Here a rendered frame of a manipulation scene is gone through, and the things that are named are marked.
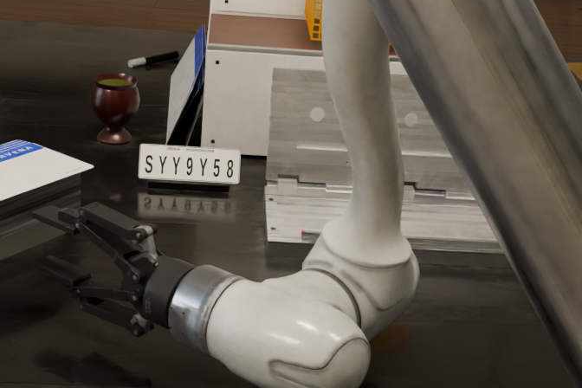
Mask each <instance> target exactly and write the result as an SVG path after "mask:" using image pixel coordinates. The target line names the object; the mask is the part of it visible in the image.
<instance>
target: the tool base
mask: <svg viewBox="0 0 582 388"><path fill-rule="evenodd" d="M326 187H327V186H326V185H325V184H301V183H297V179H292V178H278V182H270V181H267V186H264V194H263V201H264V217H265V233H266V249H267V255H277V256H293V257H307V256H308V254H309V253H310V251H311V249H312V248H313V246H314V245H315V243H316V241H317V240H318V239H317V238H301V231H302V230H311V231H322V230H323V227H324V226H325V224H326V223H328V222H329V221H331V220H333V219H336V218H339V217H341V216H342V215H343V214H344V213H345V211H346V208H347V206H348V204H349V202H350V199H351V195H352V193H341V192H326ZM445 197H446V191H423V190H414V187H413V186H412V185H405V186H404V198H403V206H402V214H401V223H400V229H401V233H402V235H403V236H424V237H440V238H456V239H472V240H489V241H497V239H496V238H495V235H494V233H493V231H492V230H491V228H490V227H489V225H488V222H487V220H486V218H485V216H484V215H483V214H482V211H481V209H480V207H479V206H478V204H477V202H476V201H475V200H463V199H448V198H445ZM269 198H273V199H274V200H273V201H270V200H268V199H269ZM271 227H275V228H276V230H272V229H270V228H271ZM410 245H411V250H412V251H413V253H414V255H415V256H416V258H417V262H418V263H427V264H443V265H460V266H477V267H494V268H512V267H511V265H510V263H509V261H508V259H507V257H506V256H505V254H504V252H503V250H502V249H496V248H480V247H463V246H447V245H431V244H415V243H410Z"/></svg>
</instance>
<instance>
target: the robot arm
mask: <svg viewBox="0 0 582 388"><path fill-rule="evenodd" d="M321 39H322V52H323V60H324V66H325V71H326V77H327V83H328V86H329V89H330V93H331V96H332V99H333V104H334V107H335V111H336V113H337V117H338V120H339V125H340V128H341V131H342V134H343V137H344V141H345V143H346V149H347V151H348V155H349V158H350V161H351V164H352V172H353V187H352V195H351V199H350V202H349V204H348V206H347V208H346V211H345V213H344V214H343V215H342V216H341V217H339V218H336V219H333V220H331V221H329V222H328V223H326V224H325V226H324V227H323V230H322V232H321V234H320V236H319V238H318V240H317V241H316V243H315V245H314V246H313V248H312V249H311V251H310V253H309V254H308V256H307V258H306V259H305V260H304V262H303V263H302V270H301V271H299V272H298V273H296V274H293V275H288V276H284V277H280V278H272V279H267V280H265V281H263V282H262V283H260V282H254V281H249V280H247V279H246V278H244V277H242V276H240V275H233V274H231V273H229V272H227V271H224V270H222V269H220V268H217V267H214V266H212V265H201V266H195V265H193V264H190V263H188V262H185V261H182V260H180V259H177V258H171V257H168V256H166V255H164V254H163V253H162V252H161V251H160V250H159V249H157V248H155V244H154V240H153V235H155V234H157V232H158V228H157V226H156V225H155V224H153V223H140V222H138V221H136V220H134V219H132V218H130V217H127V216H125V215H123V214H121V213H119V212H118V211H116V210H112V209H110V208H108V207H106V206H105V205H103V204H100V203H98V202H94V203H92V204H89V205H86V206H84V207H81V208H79V211H77V210H73V209H71V208H66V209H64V210H61V209H59V208H57V207H54V206H53V205H48V206H46V207H43V208H41V209H39V210H34V211H32V218H34V219H36V220H38V221H41V222H43V223H46V224H48V225H51V226H53V227H55V228H57V229H59V230H63V231H65V232H67V233H69V234H71V235H76V234H78V233H82V234H83V235H84V236H86V237H87V238H88V239H89V240H90V241H92V242H93V243H94V244H96V245H97V246H98V247H99V248H100V249H102V250H103V251H104V252H106V253H107V254H108V255H109V256H111V257H112V258H113V259H114V261H113V263H114V264H115V265H116V266H118V267H119V268H120V269H121V270H122V274H123V280H122V281H98V280H90V281H88V280H89V279H91V278H92V274H91V272H89V271H86V270H85V269H83V268H79V267H77V266H75V265H73V264H71V263H69V262H65V261H63V260H62V259H60V258H57V257H55V256H53V255H48V256H45V257H44V258H42V259H39V260H37V261H35V262H33V268H34V269H36V270H38V271H40V272H43V273H44V274H46V275H49V276H52V277H54V278H55V279H57V280H58V282H59V283H60V284H61V285H62V286H63V287H65V288H69V289H70V291H69V293H70V295H71V297H72V298H76V297H78V296H80V300H81V302H79V304H78V306H79V309H80V310H81V311H82V312H85V313H87V314H91V315H93V316H95V317H98V318H101V319H103V320H106V321H109V322H111V323H113V324H115V325H118V326H120V327H124V328H125V329H126V330H128V331H129V332H130V333H131V334H133V335H134V336H135V337H137V338H139V337H141V336H142V335H144V334H146V333H149V332H150V331H151V330H153V329H154V324H153V323H155V324H158V325H160V326H162V327H164V328H167V329H169V330H170V331H171V334H172V336H173V337H174V338H175V339H176V340H177V341H179V342H181V343H183V344H186V345H187V346H190V347H192V348H194V349H197V350H198V351H200V352H203V353H204V354H205V355H207V356H209V357H212V358H215V359H217V360H219V361H221V362H222V363H223V364H224V365H226V366H227V368H228V369H229V370H230V371H231V372H233V373H235V375H237V376H239V377H240V378H243V379H244V380H246V381H248V382H250V383H251V384H253V385H256V386H258V387H260V388H359V387H360V386H361V384H362V382H363V380H364V379H365V375H366V374H367V371H368V368H369V365H370V361H371V348H370V344H369V342H368V341H369V340H371V339H373V338H374V337H376V336H377V335H379V334H380V333H382V332H383V331H384V330H385V329H386V328H387V327H389V326H390V325H391V324H392V323H393V322H394V321H396V320H397V319H398V318H399V317H400V316H401V315H402V314H403V313H404V312H405V310H406V309H407V308H408V306H409V305H410V304H411V302H412V300H413V298H414V296H415V294H416V292H417V287H418V283H419V276H420V274H419V266H418V262H417V258H416V256H415V255H414V253H413V251H412V250H411V245H410V244H409V242H408V241H407V239H406V238H405V237H404V236H403V235H402V233H401V229H400V223H401V214H402V206H403V198H404V162H403V155H402V149H401V143H400V137H399V131H398V120H397V114H396V108H395V101H394V96H393V90H392V84H391V71H390V60H389V47H390V43H391V45H392V47H393V48H394V50H395V52H396V54H397V56H398V59H399V60H400V61H401V63H402V65H403V67H404V69H405V71H406V73H407V74H408V76H409V78H410V80H411V82H412V84H413V86H414V88H415V89H416V90H417V93H418V95H419V97H420V99H421V101H422V102H423V104H424V106H425V108H426V110H427V112H428V113H429V115H430V117H431V119H432V121H433V122H434V124H435V126H436V129H437V130H438V132H439V133H440V135H441V137H442V139H443V142H444V143H445V145H446V146H447V148H448V150H449V153H450V154H451V156H452V158H453V159H454V161H455V163H456V165H457V167H458V169H459V171H460V173H461V174H462V176H463V178H464V180H465V182H466V184H467V186H468V187H469V189H470V191H471V193H472V195H473V196H474V198H475V200H476V202H477V204H478V206H479V207H480V209H481V211H482V214H483V215H484V216H485V218H486V220H487V222H488V225H489V227H490V228H491V230H492V231H493V233H494V235H495V238H496V239H497V241H498V243H499V244H500V246H501V248H502V250H503V252H504V254H505V256H506V257H507V259H508V261H509V263H510V265H511V267H512V269H513V270H514V272H515V274H516V276H517V278H518V280H519V281H520V283H521V286H522V287H523V289H524V291H525V292H526V294H527V297H528V299H529V300H530V301H531V303H532V305H533V308H534V310H535V312H536V313H537V314H538V316H539V318H540V321H541V322H542V324H543V326H544V328H545V329H546V332H547V333H548V335H549V337H550V339H551V341H552V342H553V344H554V346H555V348H556V350H557V352H558V354H559V355H560V357H561V359H562V361H563V363H564V365H565V366H566V369H567V370H568V372H569V374H570V375H571V377H572V380H573V382H574V384H575V385H576V386H577V388H582V92H581V90H580V88H579V85H578V83H577V82H576V80H575V79H574V77H573V75H572V72H571V70H570V68H569V67H568V66H567V64H566V61H565V59H564V57H563V55H562V54H561V53H560V51H559V48H558V46H557V44H556V42H555V41H554V39H553V37H552V35H551V33H550V31H549V29H548V27H547V26H546V24H545V22H544V20H543V18H542V16H541V14H540V13H539V11H538V9H537V7H536V5H535V3H534V1H533V0H323V2H322V20H321ZM122 237H124V238H125V239H128V240H133V244H138V245H140V246H141V247H142V248H143V250H144V251H143V250H142V249H140V248H139V247H138V246H136V245H131V244H130V243H129V242H127V241H126V240H125V239H123V238H122ZM105 298H108V299H115V300H116V301H129V302H131V303H132V304H133V306H134V307H135V309H136V310H134V309H132V308H129V307H126V306H123V305H121V304H119V303H116V302H114V301H110V300H108V299H105Z"/></svg>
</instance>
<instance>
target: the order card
mask: <svg viewBox="0 0 582 388"><path fill-rule="evenodd" d="M240 163H241V150H240V149H225V148H210V147H196V146H181V145H153V144H140V150H139V178H149V179H165V180H181V181H196V182H211V183H227V184H239V178H240Z"/></svg>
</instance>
